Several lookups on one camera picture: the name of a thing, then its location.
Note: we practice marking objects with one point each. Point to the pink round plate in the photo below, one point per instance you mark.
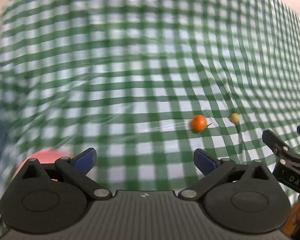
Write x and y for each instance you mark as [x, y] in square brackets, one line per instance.
[82, 162]

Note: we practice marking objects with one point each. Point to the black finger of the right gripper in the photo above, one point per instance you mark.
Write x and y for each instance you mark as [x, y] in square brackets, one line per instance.
[276, 145]

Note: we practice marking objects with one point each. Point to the orange tomato with stem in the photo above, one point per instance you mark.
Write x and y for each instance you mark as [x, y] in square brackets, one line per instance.
[199, 123]

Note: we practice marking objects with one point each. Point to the green white checkered cloth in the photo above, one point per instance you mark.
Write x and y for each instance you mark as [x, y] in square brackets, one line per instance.
[126, 77]

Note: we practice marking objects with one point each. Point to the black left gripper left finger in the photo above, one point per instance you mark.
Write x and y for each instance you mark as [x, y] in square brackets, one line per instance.
[62, 171]

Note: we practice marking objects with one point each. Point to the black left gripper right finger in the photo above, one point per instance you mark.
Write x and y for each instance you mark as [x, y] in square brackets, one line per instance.
[220, 171]

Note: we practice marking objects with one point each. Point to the small yellow-green fruit far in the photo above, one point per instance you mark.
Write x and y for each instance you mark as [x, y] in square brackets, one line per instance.
[234, 118]

